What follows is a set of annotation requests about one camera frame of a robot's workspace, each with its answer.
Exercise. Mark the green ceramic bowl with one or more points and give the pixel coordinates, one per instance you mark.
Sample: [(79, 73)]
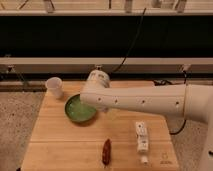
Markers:
[(77, 111)]

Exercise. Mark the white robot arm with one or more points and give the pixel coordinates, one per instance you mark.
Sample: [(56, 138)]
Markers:
[(194, 102)]

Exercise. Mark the white plastic cup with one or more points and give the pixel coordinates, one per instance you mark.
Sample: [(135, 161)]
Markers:
[(54, 85)]

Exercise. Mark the white tube with cap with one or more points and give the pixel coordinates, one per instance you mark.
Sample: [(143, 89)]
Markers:
[(142, 141)]

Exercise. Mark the white wall rail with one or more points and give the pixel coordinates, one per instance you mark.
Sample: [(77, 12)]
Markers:
[(86, 64)]

